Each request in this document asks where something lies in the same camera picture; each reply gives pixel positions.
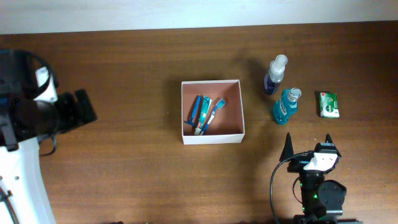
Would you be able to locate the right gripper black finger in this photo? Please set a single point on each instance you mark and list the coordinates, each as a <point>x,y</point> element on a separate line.
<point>328,139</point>
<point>287,151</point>

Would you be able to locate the blue disposable razor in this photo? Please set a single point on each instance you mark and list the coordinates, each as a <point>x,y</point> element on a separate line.
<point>194,111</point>

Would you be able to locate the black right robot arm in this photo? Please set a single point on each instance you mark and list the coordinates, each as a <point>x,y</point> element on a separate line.
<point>322,200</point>

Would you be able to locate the green Dettol soap bar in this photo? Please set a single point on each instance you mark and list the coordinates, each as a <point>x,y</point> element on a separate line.
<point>329,105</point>

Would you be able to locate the white box, pink interior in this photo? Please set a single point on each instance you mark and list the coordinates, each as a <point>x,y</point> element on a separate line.
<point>228,124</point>

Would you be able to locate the clear pump bottle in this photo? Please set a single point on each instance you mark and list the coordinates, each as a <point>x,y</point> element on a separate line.
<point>275,74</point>

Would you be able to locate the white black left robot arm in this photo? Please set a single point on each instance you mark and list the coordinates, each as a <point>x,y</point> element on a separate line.
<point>31,112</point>

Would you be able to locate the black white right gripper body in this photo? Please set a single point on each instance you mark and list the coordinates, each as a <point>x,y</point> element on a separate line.
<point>297,164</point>

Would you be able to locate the blue toothbrush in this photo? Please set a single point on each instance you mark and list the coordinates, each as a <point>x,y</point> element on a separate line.
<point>219,105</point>

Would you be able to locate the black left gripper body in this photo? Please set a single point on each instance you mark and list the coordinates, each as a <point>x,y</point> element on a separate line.
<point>68,116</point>

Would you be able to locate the blue Listerine mouthwash bottle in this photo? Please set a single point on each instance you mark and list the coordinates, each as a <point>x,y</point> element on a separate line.
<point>287,105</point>

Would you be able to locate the Colgate toothpaste tube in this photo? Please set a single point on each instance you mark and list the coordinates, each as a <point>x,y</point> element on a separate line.
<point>203,114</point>

